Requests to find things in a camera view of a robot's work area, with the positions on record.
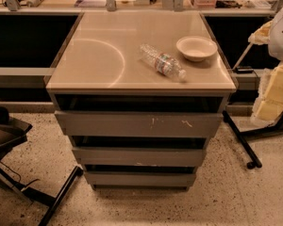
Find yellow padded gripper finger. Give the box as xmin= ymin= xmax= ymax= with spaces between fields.
xmin=248 ymin=21 xmax=272 ymax=45
xmin=251 ymin=61 xmax=283 ymax=127

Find grey bottom drawer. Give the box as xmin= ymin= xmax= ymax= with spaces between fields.
xmin=85 ymin=172 xmax=196 ymax=187

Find grey drawer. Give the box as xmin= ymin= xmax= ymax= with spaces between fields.
xmin=73 ymin=147 xmax=206 ymax=167
xmin=85 ymin=172 xmax=196 ymax=187
xmin=55 ymin=111 xmax=222 ymax=137

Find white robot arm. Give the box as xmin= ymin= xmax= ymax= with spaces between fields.
xmin=248 ymin=7 xmax=283 ymax=126

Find grey drawer cabinet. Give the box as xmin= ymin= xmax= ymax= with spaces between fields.
xmin=46 ymin=10 xmax=236 ymax=175

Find grey middle drawer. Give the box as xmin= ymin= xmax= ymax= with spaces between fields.
xmin=73 ymin=147 xmax=206 ymax=167

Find grey top drawer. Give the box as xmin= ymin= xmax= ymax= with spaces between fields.
xmin=55 ymin=111 xmax=222 ymax=137

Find black stand right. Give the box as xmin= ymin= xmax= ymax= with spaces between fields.
xmin=222 ymin=110 xmax=283 ymax=170

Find black stand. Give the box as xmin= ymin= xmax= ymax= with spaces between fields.
xmin=222 ymin=110 xmax=283 ymax=170
xmin=0 ymin=105 xmax=85 ymax=226

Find white rod with black base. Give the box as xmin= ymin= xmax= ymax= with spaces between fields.
xmin=232 ymin=42 xmax=253 ymax=72

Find white bowl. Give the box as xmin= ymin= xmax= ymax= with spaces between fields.
xmin=176 ymin=36 xmax=218 ymax=62

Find clear plastic water bottle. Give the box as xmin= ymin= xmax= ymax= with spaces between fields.
xmin=140 ymin=43 xmax=187 ymax=82

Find black stand left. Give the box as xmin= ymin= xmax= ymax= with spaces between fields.
xmin=0 ymin=105 xmax=85 ymax=226

